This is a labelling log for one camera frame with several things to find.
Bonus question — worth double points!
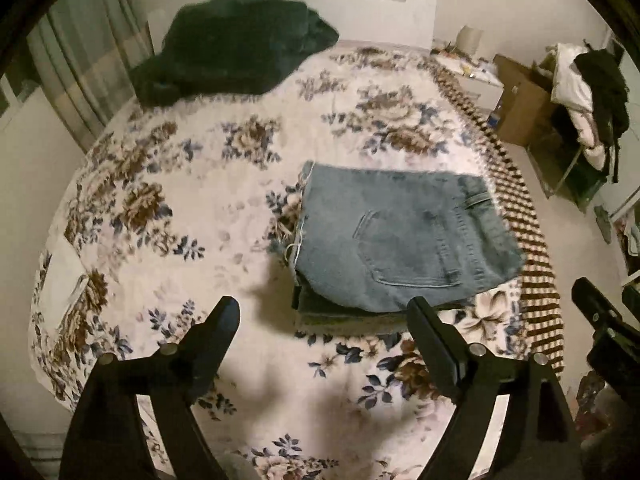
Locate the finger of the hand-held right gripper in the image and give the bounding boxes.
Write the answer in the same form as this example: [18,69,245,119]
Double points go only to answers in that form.
[571,277,640,401]

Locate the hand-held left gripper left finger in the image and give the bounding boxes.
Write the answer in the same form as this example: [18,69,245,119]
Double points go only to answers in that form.
[59,296,242,480]

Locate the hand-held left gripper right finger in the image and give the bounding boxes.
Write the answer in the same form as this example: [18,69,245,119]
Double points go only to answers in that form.
[406,296,584,480]

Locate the blue denim pants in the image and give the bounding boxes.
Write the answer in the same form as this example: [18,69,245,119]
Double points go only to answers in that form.
[286,161,524,313]

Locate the folded olive green pants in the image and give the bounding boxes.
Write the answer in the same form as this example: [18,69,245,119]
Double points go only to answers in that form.
[292,275,471,334]

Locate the floral bed blanket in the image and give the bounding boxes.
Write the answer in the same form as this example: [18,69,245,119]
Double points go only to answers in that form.
[29,43,531,480]

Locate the chair with piled clothes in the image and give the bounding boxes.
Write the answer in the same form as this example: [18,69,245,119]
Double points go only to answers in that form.
[546,43,631,184]

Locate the brown cardboard box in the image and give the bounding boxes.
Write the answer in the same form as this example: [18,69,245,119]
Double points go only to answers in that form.
[493,54,557,147]

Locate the white nightstand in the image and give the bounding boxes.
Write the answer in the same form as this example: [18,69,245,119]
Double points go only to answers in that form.
[434,48,505,120]

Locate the dark green fluffy blanket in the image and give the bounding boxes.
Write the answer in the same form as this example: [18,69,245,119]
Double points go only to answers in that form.
[131,0,341,108]

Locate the striped curtain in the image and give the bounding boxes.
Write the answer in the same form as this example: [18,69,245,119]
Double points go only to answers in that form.
[25,0,154,153]

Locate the white headboard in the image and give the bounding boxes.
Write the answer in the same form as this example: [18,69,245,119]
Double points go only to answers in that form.
[283,0,439,54]

